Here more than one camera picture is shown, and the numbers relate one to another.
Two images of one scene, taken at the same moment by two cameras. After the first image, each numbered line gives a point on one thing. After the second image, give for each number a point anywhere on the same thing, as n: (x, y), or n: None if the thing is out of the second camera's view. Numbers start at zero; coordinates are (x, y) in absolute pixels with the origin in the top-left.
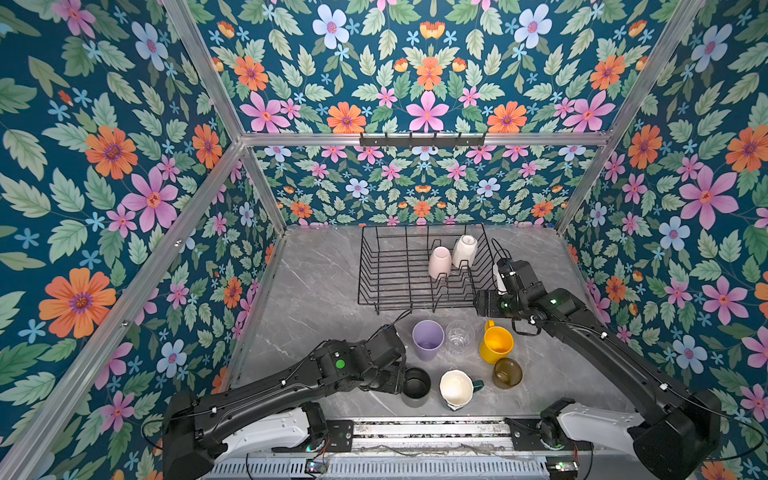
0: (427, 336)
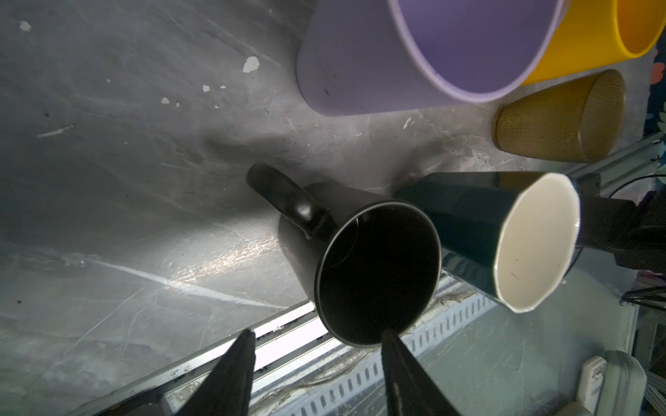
0: (379, 55)
